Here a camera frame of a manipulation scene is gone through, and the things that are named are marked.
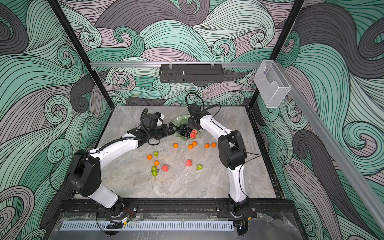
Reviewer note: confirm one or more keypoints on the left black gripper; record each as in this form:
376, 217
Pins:
166, 132

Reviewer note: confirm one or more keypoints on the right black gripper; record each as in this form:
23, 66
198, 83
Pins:
190, 123

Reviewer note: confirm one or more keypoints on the light green wavy fruit bowl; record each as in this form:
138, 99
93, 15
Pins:
181, 122

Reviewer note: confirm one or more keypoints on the dark fake grape bunch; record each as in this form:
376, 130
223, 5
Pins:
185, 131

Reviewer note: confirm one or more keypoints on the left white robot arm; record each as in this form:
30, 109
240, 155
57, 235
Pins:
84, 172

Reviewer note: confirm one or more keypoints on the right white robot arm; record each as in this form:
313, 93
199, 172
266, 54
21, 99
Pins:
232, 152

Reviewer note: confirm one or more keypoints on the black perforated metal tray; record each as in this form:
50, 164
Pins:
196, 74

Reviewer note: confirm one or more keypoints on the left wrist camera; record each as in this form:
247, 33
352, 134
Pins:
159, 117

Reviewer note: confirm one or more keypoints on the clear plastic wall bin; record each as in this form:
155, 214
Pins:
272, 83

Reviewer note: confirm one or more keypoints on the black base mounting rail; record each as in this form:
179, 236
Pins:
221, 208

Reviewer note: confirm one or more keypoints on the aluminium rail back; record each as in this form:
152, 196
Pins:
138, 64

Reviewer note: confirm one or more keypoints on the aluminium rail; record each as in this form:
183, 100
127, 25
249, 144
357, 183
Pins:
369, 197
138, 64

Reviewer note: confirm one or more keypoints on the white slotted cable duct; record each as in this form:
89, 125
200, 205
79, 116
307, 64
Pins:
151, 226

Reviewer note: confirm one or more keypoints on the aluminium rail right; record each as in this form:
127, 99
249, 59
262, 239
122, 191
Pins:
369, 197

